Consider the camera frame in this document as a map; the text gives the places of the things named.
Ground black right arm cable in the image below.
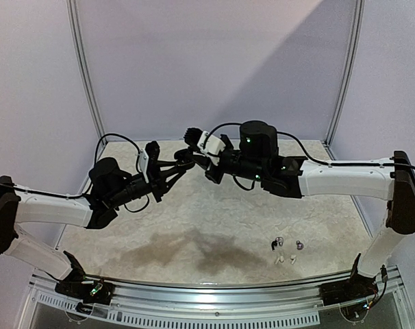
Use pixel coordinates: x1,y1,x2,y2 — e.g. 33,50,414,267
209,123,415,219

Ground aluminium corner post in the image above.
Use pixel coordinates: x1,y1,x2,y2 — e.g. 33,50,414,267
66,0,105,137
323,0,365,148

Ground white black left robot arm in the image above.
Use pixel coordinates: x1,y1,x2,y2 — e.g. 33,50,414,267
0,157,194,305

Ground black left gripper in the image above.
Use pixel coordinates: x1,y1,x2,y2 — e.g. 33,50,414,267
108,161,186,208

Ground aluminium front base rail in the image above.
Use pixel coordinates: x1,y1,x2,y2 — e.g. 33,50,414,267
18,266,415,328

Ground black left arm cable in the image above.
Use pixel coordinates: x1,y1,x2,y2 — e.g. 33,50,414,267
0,133,143,199

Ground purple earbud right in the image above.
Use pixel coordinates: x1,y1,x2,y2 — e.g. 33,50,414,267
296,241,304,250

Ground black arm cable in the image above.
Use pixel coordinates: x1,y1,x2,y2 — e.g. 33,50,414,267
0,133,143,199
209,123,415,219

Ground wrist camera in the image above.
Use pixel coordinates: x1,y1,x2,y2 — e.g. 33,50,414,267
184,127,233,158
138,141,160,183

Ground black gold earbud charging case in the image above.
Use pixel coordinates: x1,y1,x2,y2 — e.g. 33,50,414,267
174,148,195,170

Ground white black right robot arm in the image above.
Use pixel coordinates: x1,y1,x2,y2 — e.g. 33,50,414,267
184,121,415,305

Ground aluminium right corner post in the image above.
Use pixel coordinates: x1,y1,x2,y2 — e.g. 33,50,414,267
323,0,365,148

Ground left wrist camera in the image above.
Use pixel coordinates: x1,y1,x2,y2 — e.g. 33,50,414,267
138,141,160,183

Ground aluminium left corner post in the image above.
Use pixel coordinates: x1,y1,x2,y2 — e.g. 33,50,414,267
66,0,105,137

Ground aluminium back wall rail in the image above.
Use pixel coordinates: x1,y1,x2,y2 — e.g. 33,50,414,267
107,136,322,143

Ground white earbud left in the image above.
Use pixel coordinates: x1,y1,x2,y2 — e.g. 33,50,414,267
275,256,285,264

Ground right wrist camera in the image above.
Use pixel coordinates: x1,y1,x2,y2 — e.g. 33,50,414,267
184,127,233,158

